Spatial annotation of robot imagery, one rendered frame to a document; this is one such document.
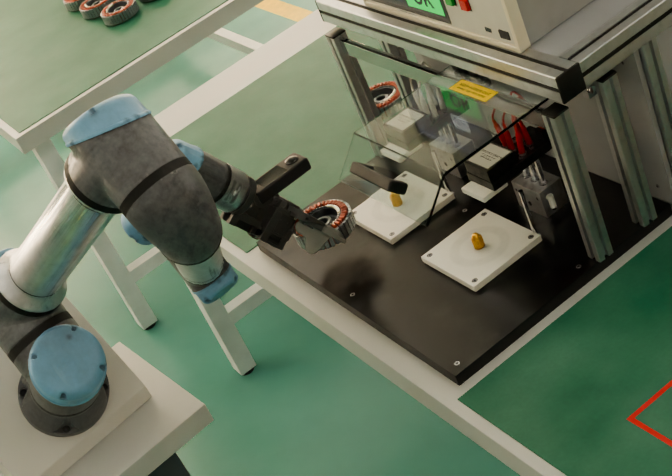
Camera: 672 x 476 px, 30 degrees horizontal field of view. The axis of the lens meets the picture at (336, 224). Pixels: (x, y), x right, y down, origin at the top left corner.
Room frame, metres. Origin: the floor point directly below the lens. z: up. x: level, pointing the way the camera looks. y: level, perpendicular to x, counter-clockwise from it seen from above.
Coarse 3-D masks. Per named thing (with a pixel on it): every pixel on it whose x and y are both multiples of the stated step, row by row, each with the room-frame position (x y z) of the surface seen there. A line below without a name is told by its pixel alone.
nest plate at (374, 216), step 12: (444, 192) 1.92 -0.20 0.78; (360, 204) 2.00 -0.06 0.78; (372, 204) 1.99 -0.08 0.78; (384, 204) 1.97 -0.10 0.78; (444, 204) 1.90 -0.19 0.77; (360, 216) 1.97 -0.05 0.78; (372, 216) 1.95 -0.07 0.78; (384, 216) 1.93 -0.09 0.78; (396, 216) 1.91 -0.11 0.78; (372, 228) 1.91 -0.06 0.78; (384, 228) 1.89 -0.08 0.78; (396, 228) 1.88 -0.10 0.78; (408, 228) 1.87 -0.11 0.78; (396, 240) 1.86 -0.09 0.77
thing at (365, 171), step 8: (352, 168) 1.66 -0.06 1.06; (360, 168) 1.65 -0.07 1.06; (368, 168) 1.63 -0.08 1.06; (360, 176) 1.64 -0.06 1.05; (368, 176) 1.62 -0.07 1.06; (376, 176) 1.61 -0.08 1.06; (384, 176) 1.59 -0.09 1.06; (376, 184) 1.60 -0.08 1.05; (384, 184) 1.58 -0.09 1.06; (392, 184) 1.57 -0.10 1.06; (400, 184) 1.57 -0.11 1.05; (392, 192) 1.57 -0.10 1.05; (400, 192) 1.57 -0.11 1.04
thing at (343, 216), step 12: (324, 204) 1.93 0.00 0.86; (336, 204) 1.92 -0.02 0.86; (348, 204) 1.90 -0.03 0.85; (324, 216) 1.91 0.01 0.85; (336, 216) 1.91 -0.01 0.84; (348, 216) 1.87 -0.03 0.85; (312, 228) 1.92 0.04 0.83; (336, 228) 1.85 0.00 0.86; (348, 228) 1.86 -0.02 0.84; (300, 240) 1.87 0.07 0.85; (336, 240) 1.84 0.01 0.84
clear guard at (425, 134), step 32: (416, 96) 1.77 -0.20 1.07; (448, 96) 1.73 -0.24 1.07; (512, 96) 1.64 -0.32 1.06; (384, 128) 1.72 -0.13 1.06; (416, 128) 1.68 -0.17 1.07; (448, 128) 1.64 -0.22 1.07; (480, 128) 1.60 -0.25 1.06; (352, 160) 1.72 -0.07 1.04; (384, 160) 1.66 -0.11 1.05; (416, 160) 1.59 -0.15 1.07; (448, 160) 1.55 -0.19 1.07; (384, 192) 1.62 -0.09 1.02; (416, 192) 1.56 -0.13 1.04
